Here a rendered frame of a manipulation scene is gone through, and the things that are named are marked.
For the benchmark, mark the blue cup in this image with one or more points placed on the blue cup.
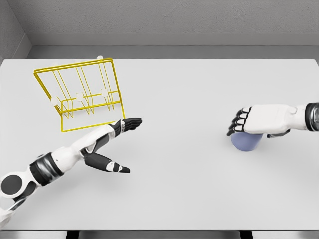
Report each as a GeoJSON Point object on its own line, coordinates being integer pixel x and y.
{"type": "Point", "coordinates": [245, 143]}

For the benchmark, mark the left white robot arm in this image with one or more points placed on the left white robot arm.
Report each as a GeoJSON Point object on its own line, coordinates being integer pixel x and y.
{"type": "Point", "coordinates": [37, 171]}

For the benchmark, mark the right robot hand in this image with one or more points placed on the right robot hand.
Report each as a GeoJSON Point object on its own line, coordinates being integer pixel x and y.
{"type": "Point", "coordinates": [264, 119]}

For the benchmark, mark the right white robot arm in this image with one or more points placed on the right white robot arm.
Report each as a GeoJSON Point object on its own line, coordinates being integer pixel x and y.
{"type": "Point", "coordinates": [309, 116]}

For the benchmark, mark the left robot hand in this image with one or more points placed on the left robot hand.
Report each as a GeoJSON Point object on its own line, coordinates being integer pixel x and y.
{"type": "Point", "coordinates": [99, 139]}

